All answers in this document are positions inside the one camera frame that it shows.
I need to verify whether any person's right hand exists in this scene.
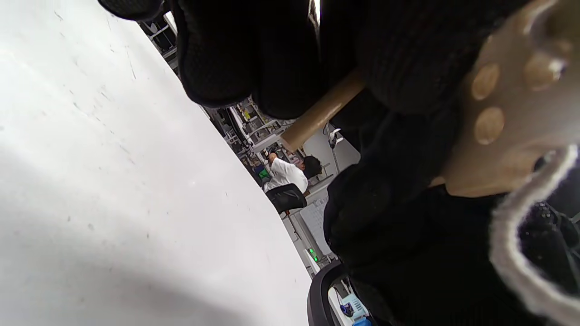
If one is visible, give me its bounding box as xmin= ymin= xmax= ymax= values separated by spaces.
xmin=324 ymin=103 xmax=542 ymax=326

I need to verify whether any person's left hand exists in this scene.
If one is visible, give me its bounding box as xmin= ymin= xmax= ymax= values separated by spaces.
xmin=97 ymin=0 xmax=535 ymax=120

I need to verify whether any cream rope with wooden needle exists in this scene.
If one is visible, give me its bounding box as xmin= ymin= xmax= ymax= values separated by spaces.
xmin=280 ymin=68 xmax=580 ymax=326

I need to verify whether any wooden crocodile lacing toy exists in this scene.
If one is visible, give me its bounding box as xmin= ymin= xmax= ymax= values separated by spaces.
xmin=430 ymin=0 xmax=580 ymax=198

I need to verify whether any black office chair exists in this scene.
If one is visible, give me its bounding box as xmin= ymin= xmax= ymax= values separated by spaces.
xmin=265 ymin=183 xmax=308 ymax=214

